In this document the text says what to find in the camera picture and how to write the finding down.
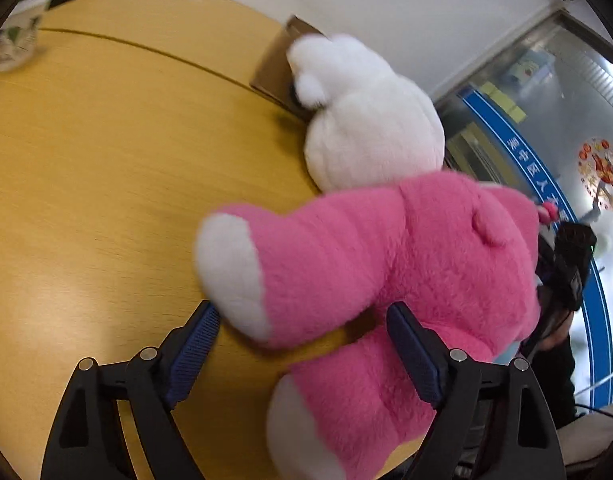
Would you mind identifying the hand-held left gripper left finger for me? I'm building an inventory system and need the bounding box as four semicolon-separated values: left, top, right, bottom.
40;300;222;480

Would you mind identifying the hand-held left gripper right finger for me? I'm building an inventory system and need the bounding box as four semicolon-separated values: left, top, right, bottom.
387;302;567;480

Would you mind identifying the pink plush bear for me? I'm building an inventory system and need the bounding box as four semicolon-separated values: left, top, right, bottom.
195;170;562;480

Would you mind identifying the wooden desktop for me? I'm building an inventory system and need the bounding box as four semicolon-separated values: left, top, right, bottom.
0;0;437;480

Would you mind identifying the red round door decal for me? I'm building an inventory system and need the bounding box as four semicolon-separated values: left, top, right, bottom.
578;136;613;211

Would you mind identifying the glass door with blue band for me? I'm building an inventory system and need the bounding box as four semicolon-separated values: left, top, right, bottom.
434;10;613;411

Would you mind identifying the white plush toy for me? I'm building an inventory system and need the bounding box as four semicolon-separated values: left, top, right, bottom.
286;34;446;193

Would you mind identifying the brown cardboard box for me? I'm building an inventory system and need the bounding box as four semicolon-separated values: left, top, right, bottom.
249;15;332;123

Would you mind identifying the white paper cup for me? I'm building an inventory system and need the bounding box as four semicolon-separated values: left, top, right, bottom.
0;0;56;72

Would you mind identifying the black floor cable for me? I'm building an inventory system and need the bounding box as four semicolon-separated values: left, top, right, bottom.
574;401;613;420

